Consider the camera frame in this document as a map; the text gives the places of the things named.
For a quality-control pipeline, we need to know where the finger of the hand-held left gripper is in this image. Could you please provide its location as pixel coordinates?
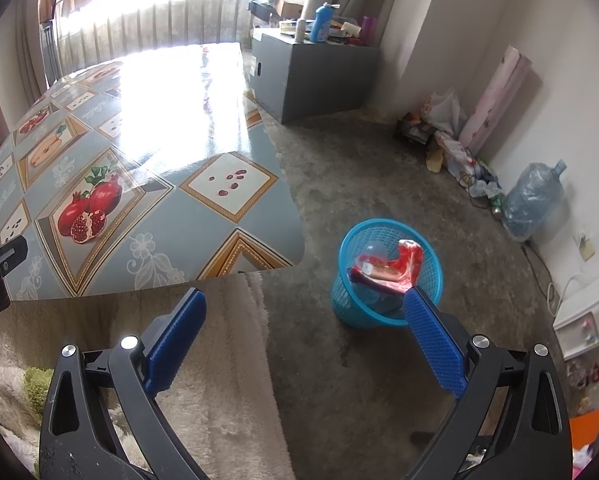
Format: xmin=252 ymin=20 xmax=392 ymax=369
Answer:
xmin=0 ymin=235 xmax=28 ymax=281

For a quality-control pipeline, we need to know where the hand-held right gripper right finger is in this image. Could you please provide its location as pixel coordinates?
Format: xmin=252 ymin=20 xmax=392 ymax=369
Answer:
xmin=402 ymin=285 xmax=574 ymax=480

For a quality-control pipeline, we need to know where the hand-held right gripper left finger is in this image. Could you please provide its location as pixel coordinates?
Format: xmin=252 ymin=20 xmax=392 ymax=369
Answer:
xmin=38 ymin=287 xmax=216 ymax=480

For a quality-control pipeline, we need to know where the red printed plastic bag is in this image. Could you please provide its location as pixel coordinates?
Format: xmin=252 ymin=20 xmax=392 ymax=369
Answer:
xmin=348 ymin=240 xmax=424 ymax=295

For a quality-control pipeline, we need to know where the blue plastic mesh basket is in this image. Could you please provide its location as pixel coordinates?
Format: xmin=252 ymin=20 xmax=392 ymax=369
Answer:
xmin=331 ymin=218 xmax=441 ymax=330

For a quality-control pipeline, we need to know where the white fluffy blanket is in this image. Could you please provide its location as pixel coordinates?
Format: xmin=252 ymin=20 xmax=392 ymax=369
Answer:
xmin=0 ymin=272 xmax=295 ymax=480

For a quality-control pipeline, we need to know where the green fuzzy cushion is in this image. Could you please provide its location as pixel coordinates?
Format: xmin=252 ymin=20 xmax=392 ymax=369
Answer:
xmin=23 ymin=367 xmax=56 ymax=403

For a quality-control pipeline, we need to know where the fruit print tablecloth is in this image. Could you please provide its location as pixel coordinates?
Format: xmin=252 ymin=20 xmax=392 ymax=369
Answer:
xmin=0 ymin=42 xmax=307 ymax=301

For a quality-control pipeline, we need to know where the white small appliance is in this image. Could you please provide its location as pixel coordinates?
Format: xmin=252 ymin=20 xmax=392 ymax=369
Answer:
xmin=553 ymin=272 xmax=599 ymax=361

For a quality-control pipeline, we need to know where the large clear water jug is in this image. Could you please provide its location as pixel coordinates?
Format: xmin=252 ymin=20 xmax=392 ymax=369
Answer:
xmin=502 ymin=159 xmax=567 ymax=242

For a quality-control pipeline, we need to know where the orange board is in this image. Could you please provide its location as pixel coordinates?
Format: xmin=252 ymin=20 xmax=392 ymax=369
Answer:
xmin=569 ymin=407 xmax=599 ymax=453

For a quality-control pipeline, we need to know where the pile of mixed wrappers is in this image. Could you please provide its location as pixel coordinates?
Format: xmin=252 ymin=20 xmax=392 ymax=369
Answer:
xmin=427 ymin=132 xmax=505 ymax=211

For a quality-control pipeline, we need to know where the pink cloth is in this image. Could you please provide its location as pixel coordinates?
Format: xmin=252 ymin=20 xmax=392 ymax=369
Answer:
xmin=573 ymin=445 xmax=599 ymax=480

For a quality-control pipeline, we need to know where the dark snack box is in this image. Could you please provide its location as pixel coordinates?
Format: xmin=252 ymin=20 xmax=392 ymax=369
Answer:
xmin=394 ymin=112 xmax=435 ymax=146

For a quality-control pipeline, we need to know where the white plastic bag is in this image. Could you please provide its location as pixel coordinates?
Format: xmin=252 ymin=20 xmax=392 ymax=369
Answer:
xmin=419 ymin=89 xmax=467 ymax=133

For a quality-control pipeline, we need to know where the pink patterned roll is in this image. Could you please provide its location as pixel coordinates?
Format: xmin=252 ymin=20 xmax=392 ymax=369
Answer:
xmin=459 ymin=45 xmax=533 ymax=156

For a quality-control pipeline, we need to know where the grey cabinet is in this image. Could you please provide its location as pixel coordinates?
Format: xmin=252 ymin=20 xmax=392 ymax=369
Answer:
xmin=252 ymin=27 xmax=380 ymax=123

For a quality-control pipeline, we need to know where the grey slatted railing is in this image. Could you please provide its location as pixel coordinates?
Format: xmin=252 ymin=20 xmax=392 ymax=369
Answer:
xmin=39 ymin=0 xmax=255 ymax=86

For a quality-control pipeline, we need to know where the pile of small household items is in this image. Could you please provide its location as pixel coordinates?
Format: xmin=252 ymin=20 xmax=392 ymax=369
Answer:
xmin=329 ymin=17 xmax=363 ymax=43

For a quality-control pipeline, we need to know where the black box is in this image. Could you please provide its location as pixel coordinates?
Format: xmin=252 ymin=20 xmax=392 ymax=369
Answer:
xmin=248 ymin=1 xmax=272 ymax=26

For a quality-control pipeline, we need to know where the blue bottle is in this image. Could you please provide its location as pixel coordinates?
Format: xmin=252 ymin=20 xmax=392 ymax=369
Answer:
xmin=310 ymin=2 xmax=339 ymax=43

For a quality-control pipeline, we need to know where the white cable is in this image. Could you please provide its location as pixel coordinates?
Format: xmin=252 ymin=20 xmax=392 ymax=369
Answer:
xmin=547 ymin=272 xmax=599 ymax=318

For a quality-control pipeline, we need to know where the wall socket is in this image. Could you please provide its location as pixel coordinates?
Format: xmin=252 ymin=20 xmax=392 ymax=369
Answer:
xmin=574 ymin=230 xmax=596 ymax=261

